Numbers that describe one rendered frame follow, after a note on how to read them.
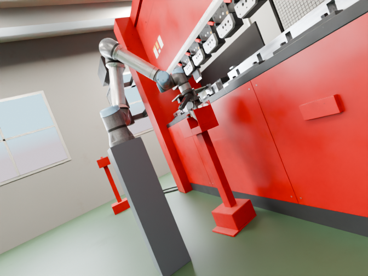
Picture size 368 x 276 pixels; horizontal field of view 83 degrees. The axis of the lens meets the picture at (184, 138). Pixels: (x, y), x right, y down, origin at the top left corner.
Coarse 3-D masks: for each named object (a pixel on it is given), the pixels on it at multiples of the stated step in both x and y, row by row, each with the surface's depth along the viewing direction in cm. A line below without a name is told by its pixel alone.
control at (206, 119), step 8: (200, 112) 131; (208, 112) 135; (184, 120) 138; (192, 120) 138; (200, 120) 130; (208, 120) 133; (216, 120) 137; (184, 128) 141; (192, 128) 137; (200, 128) 128; (208, 128) 132; (184, 136) 144
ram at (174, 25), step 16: (144, 0) 212; (160, 0) 184; (176, 0) 164; (192, 0) 147; (208, 0) 134; (144, 16) 226; (160, 16) 195; (176, 16) 172; (192, 16) 154; (208, 16) 139; (144, 32) 242; (160, 32) 206; (176, 32) 181; (144, 48) 259; (160, 48) 219; (176, 48) 191; (160, 64) 234; (176, 64) 201
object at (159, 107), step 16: (128, 16) 258; (128, 32) 255; (128, 48) 253; (144, 80) 255; (192, 80) 279; (144, 96) 261; (160, 96) 260; (160, 112) 257; (160, 128) 255; (160, 144) 273; (176, 160) 257; (176, 176) 264
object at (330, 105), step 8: (328, 96) 80; (336, 96) 78; (304, 104) 88; (312, 104) 85; (320, 104) 83; (328, 104) 80; (336, 104) 77; (304, 112) 90; (312, 112) 87; (320, 112) 84; (328, 112) 81; (336, 112) 78
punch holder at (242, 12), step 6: (240, 0) 112; (246, 0) 110; (252, 0) 106; (258, 0) 105; (264, 0) 107; (234, 6) 117; (240, 6) 113; (246, 6) 110; (252, 6) 108; (258, 6) 110; (240, 12) 115; (246, 12) 112; (252, 12) 115; (246, 18) 119
